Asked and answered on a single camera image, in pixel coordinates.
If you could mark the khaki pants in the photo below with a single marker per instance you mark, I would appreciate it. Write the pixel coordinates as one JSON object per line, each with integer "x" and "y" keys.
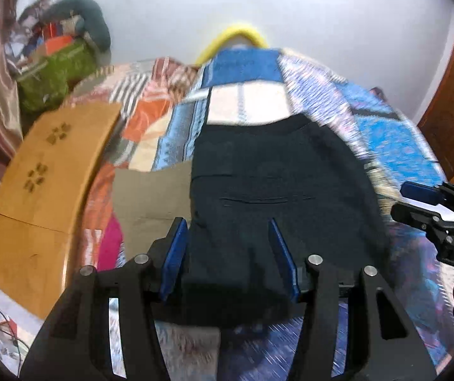
{"x": 147, "y": 198}

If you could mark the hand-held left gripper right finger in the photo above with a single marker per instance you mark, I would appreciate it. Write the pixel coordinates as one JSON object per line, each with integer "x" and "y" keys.
{"x": 283, "y": 258}

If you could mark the blue patchwork printed blanket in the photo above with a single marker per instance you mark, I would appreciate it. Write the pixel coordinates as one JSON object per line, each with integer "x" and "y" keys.
{"x": 389, "y": 135}

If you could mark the wooden headboard panel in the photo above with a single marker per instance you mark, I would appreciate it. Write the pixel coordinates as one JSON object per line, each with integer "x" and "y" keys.
{"x": 52, "y": 190}

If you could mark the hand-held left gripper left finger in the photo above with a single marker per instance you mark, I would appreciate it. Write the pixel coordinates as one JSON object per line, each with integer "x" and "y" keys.
{"x": 175, "y": 254}

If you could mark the grey neck pillow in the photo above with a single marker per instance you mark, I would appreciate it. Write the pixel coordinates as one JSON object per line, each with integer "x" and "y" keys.
{"x": 88, "y": 16}

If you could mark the green patterned bag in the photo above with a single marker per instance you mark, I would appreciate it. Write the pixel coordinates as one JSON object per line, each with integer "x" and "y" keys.
{"x": 56, "y": 75}

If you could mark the orange box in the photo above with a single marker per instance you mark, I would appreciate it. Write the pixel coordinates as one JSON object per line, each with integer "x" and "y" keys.
{"x": 58, "y": 43}

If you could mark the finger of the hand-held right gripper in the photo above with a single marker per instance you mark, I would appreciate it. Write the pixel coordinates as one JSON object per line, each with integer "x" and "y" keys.
{"x": 413, "y": 213}
{"x": 421, "y": 191}

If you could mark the black pants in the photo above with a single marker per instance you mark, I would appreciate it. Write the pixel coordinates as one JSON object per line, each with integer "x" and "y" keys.
{"x": 274, "y": 174}

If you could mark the yellow curved item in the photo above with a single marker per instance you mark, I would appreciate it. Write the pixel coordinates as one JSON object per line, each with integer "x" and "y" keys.
{"x": 230, "y": 33}

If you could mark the pink cloth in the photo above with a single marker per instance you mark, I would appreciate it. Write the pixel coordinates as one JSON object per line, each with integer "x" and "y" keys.
{"x": 111, "y": 242}

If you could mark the orange striped cloth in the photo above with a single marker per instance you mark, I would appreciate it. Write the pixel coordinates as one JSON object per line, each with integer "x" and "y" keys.
{"x": 147, "y": 103}

